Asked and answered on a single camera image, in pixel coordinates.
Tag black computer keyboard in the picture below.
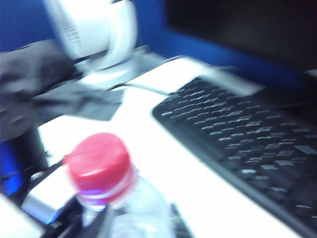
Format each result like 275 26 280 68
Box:
152 76 317 238

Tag black computer monitor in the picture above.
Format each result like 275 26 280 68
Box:
164 0 317 75

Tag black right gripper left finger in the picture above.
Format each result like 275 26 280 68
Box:
49 198 115 238

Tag thick black keyboard cable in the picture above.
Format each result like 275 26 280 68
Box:
120 83 172 97

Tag dark grey cloth garment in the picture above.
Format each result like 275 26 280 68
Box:
0 39 125 122

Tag clear plastic water bottle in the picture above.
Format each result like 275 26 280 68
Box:
74 168 174 238

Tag red plastic bottle cap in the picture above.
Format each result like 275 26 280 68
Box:
63 132 132 202

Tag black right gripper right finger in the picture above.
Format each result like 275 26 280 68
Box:
170 203 196 238

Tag black monitor stand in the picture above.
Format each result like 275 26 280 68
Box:
252 69 317 113

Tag white desk fan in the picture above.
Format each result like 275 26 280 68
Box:
44 0 150 90

